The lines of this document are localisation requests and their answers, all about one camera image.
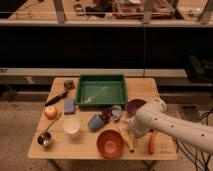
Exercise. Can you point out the blue cup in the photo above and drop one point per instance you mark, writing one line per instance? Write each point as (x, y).
(95, 123)

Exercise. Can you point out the grey crumpled cloth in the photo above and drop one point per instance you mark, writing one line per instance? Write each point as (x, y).
(116, 112)

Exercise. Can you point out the white cup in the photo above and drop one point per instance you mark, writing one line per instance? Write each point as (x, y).
(72, 127)

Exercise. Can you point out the orange bowl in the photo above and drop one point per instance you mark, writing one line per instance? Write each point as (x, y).
(110, 144)

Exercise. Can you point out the blue sponge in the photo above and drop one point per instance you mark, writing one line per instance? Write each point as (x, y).
(69, 106)

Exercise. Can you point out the purple bowl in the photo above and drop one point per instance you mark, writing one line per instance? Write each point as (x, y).
(133, 106)

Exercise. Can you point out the orange carrot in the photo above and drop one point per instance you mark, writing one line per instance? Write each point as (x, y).
(151, 143)

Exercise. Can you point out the metal measuring cup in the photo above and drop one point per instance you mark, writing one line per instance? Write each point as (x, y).
(45, 138)

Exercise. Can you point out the dark grape bunch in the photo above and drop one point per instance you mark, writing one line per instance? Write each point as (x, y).
(106, 115)

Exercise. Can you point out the small dark round object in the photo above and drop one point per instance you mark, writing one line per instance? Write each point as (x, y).
(68, 84)

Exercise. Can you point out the orange apple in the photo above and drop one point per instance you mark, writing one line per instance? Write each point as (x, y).
(50, 112)

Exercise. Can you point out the wooden table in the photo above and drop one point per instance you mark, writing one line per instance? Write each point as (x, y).
(84, 146)

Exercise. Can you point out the yellow banana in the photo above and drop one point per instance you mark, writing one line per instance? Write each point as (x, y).
(127, 135)

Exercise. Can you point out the green plastic tray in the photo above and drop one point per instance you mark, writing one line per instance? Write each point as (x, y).
(101, 91)

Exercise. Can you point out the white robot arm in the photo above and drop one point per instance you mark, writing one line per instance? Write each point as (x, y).
(151, 115)

